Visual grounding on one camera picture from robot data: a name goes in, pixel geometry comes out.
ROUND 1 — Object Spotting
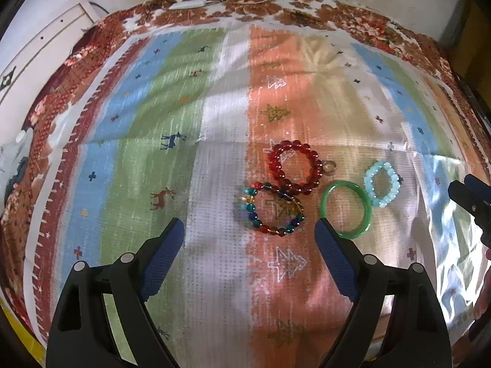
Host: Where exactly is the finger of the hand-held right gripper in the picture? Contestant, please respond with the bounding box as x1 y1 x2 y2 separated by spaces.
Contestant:
464 174 491 208
448 180 491 246

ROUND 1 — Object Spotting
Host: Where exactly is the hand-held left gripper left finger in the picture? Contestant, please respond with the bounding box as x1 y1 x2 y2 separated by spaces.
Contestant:
46 218 185 368

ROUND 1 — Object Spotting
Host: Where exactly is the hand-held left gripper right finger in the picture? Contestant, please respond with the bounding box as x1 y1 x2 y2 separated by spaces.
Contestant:
314 218 455 368

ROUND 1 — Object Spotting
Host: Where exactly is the green jade bangle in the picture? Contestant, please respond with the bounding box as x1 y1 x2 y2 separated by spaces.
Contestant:
319 180 373 238

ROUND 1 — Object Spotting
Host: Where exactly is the light blue bead bracelet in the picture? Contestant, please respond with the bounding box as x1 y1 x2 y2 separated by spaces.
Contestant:
363 161 402 208

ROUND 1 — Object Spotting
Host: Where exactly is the multicolour bead bracelet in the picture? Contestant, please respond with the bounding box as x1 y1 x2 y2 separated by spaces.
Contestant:
240 181 305 237

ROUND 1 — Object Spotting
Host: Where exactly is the red bead bracelet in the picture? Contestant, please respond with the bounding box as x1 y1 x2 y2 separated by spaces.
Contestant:
268 140 323 196

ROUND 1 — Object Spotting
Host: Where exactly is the striped printed mat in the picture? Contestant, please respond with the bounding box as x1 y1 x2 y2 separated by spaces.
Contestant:
23 23 478 357

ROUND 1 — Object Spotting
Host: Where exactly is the crumpled plastic bag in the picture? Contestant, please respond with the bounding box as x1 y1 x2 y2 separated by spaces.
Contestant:
0 128 36 200

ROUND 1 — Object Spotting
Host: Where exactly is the white headboard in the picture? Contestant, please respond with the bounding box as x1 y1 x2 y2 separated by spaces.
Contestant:
0 0 101 110

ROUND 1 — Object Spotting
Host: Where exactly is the floral brown blanket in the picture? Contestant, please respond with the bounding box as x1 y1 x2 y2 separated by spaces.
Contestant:
0 0 491 353

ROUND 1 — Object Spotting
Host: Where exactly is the thin black cable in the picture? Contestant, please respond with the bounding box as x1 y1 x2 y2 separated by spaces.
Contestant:
81 2 107 31

